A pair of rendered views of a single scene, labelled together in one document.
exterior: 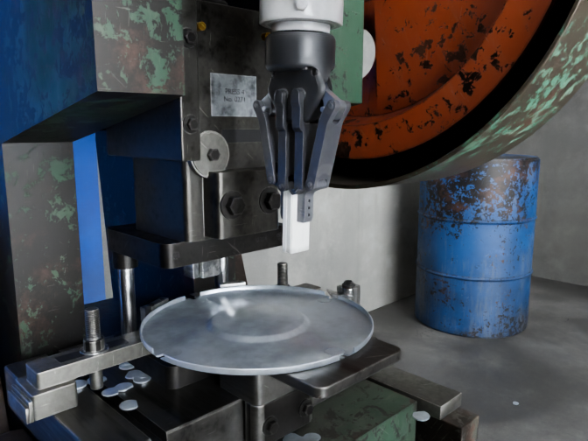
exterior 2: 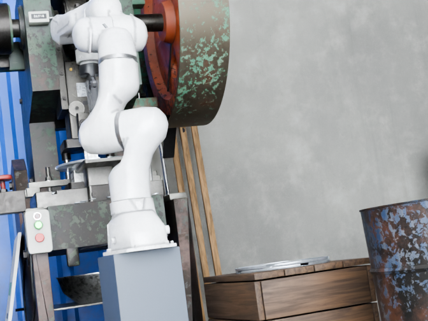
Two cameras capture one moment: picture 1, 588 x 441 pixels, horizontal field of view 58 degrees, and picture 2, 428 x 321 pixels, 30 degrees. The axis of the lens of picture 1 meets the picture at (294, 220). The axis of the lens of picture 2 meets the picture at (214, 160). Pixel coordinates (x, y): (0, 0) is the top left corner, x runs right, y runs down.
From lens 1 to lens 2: 237 cm
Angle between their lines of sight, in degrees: 32
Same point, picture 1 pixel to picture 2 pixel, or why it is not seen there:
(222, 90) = (81, 88)
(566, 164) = not seen: outside the picture
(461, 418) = (179, 198)
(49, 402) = (31, 192)
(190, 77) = (63, 84)
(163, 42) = (51, 76)
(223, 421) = (79, 193)
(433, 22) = not seen: hidden behind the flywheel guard
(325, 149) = (93, 95)
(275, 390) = (95, 181)
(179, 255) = (69, 143)
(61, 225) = (51, 153)
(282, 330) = not seen: hidden behind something
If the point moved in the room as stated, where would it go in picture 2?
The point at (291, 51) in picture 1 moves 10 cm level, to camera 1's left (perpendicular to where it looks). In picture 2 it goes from (81, 70) to (58, 76)
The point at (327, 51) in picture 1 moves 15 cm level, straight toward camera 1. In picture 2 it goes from (92, 67) to (62, 61)
